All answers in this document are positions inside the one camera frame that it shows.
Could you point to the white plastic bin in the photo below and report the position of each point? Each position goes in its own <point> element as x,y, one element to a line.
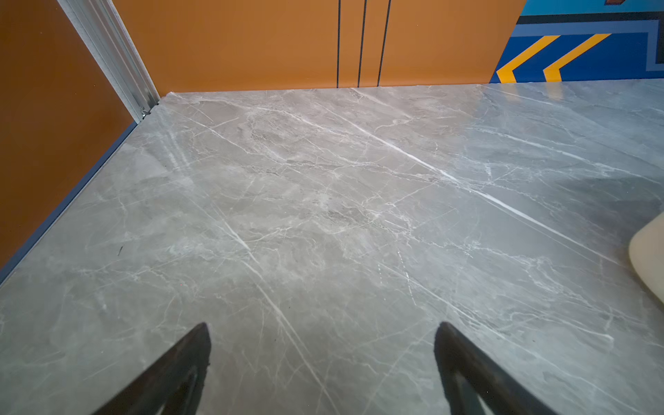
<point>646,254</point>

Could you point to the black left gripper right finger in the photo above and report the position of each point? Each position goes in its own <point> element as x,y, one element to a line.
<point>473,382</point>

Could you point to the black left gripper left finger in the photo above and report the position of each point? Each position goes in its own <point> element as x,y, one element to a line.
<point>173,384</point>

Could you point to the aluminium corner frame post left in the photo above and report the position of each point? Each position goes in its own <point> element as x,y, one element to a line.
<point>100,27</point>

